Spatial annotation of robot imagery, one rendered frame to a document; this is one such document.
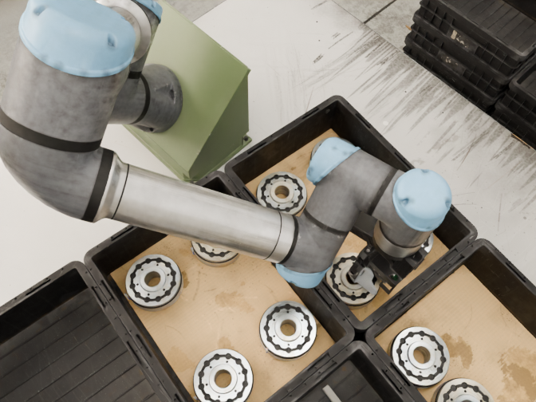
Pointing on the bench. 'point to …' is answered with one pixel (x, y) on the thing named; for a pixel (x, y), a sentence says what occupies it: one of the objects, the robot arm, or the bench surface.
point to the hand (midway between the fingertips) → (363, 268)
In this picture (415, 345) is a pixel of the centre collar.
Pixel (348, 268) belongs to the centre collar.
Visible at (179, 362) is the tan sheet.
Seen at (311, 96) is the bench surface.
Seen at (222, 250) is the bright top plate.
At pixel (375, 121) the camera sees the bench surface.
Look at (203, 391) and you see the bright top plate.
